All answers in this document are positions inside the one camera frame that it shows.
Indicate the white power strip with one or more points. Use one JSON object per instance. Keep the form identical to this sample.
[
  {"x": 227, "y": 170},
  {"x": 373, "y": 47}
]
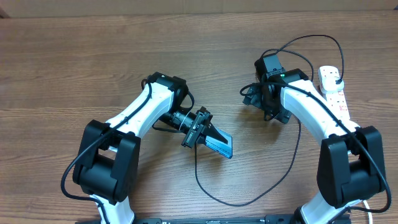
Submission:
[{"x": 336, "y": 100}]

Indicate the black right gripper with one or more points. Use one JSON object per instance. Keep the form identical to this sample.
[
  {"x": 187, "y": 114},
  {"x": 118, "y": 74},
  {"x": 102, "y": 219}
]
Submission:
[{"x": 255, "y": 92}]

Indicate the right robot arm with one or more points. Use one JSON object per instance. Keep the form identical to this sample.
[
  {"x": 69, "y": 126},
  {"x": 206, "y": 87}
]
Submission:
[{"x": 351, "y": 164}]

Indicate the blue-screen Samsung smartphone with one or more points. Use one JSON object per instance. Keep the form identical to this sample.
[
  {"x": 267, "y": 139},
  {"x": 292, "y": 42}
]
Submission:
[{"x": 223, "y": 148}]

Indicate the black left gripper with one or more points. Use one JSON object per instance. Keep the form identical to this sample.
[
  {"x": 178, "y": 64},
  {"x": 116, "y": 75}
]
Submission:
[{"x": 201, "y": 127}]

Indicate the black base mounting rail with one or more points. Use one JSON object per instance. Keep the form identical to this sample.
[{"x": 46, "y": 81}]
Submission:
[{"x": 214, "y": 220}]

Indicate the white charger plug adapter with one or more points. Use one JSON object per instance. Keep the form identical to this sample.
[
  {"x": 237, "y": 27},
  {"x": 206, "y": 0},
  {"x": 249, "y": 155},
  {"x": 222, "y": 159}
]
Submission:
[{"x": 331, "y": 84}]

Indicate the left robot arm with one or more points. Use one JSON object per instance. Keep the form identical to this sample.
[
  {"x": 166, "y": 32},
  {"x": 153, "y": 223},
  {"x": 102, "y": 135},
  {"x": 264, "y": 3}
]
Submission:
[{"x": 107, "y": 161}]

